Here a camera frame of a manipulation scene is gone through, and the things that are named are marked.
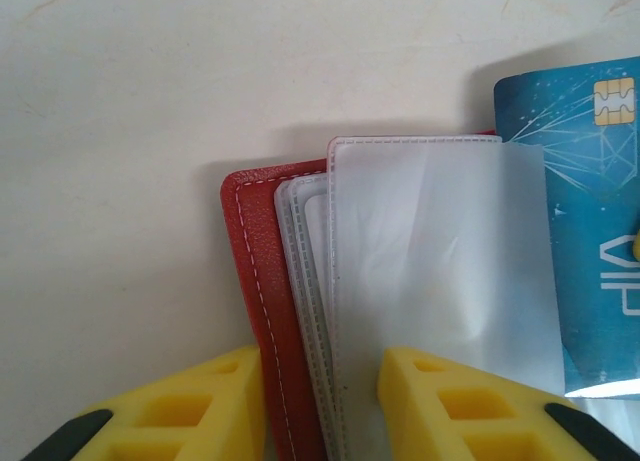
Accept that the blue VIP card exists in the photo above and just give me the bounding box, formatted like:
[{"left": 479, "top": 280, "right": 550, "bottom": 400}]
[{"left": 493, "top": 55, "right": 640, "bottom": 397}]

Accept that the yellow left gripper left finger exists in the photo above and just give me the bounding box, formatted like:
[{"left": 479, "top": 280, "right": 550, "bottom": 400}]
[{"left": 19, "top": 344, "right": 266, "bottom": 461}]

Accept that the red leather card holder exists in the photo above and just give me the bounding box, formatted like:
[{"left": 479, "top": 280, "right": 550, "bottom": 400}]
[{"left": 218, "top": 128, "right": 640, "bottom": 461}]

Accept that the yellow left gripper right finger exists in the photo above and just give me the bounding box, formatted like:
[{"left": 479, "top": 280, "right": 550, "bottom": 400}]
[{"left": 375, "top": 345, "right": 640, "bottom": 461}]

